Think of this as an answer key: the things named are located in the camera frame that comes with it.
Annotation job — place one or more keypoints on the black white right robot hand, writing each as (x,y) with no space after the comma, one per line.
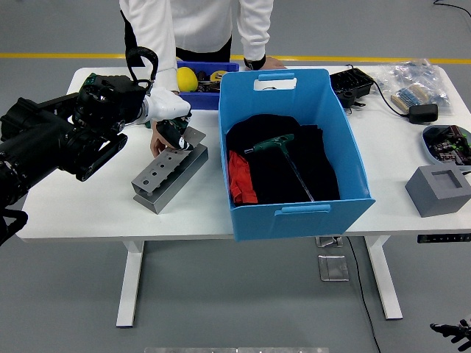
(454,331)

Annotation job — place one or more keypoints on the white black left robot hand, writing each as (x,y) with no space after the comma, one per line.
(165,106)

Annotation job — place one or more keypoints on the person's left hand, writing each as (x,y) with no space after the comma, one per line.
(273,63)

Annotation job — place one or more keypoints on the person's right hand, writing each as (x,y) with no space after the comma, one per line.
(157,145)

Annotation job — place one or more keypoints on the grey metal tool rack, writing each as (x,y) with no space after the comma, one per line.
(173,176)

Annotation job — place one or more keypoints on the person's right forearm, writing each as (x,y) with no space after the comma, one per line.
(162,55)

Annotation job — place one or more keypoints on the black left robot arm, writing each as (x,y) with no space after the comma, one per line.
(44,136)

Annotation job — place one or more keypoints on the person's left forearm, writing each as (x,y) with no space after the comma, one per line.
(252,40)

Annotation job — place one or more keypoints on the large blue folding box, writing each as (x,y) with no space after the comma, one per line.
(294,222)

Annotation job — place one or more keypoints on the black wristband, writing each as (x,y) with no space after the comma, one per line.
(254,63)

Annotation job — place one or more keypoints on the small blue plastic bin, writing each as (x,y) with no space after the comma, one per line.
(206,101)

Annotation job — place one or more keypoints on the dark small parts pile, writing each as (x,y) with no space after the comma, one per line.
(208,87)

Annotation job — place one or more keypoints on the yellow tape measure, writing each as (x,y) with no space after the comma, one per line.
(218,76)

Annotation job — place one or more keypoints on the black plastic tray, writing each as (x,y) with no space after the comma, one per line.
(351,81)

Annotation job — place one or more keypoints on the black cylinder part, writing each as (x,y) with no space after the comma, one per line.
(347,98)

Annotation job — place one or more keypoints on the person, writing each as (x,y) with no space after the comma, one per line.
(198,22)

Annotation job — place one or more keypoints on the white table leg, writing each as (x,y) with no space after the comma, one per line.
(129,287)
(384,279)

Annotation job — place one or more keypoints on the red cloth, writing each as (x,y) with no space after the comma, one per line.
(241,176)

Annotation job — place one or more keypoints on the black table control panel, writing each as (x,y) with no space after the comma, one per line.
(443,238)

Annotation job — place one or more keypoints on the black cloth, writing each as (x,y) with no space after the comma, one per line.
(272,176)

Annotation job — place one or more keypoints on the grey block with recess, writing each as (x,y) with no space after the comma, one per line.
(430,198)

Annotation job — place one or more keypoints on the clear plastic parts bag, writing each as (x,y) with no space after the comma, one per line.
(408,75)

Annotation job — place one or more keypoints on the large metal floor plate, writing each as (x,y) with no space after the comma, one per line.
(333,268)

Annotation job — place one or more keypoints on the beige resistor tape roll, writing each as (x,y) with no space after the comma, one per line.
(410,97)

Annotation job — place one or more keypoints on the small metal floor plate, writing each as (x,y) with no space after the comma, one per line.
(327,241)

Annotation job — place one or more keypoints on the black power adapter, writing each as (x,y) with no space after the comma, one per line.
(424,114)

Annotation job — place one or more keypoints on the light blue dish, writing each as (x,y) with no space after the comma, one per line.
(427,147)

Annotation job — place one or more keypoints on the electronic components pile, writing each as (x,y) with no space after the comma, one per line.
(450,145)

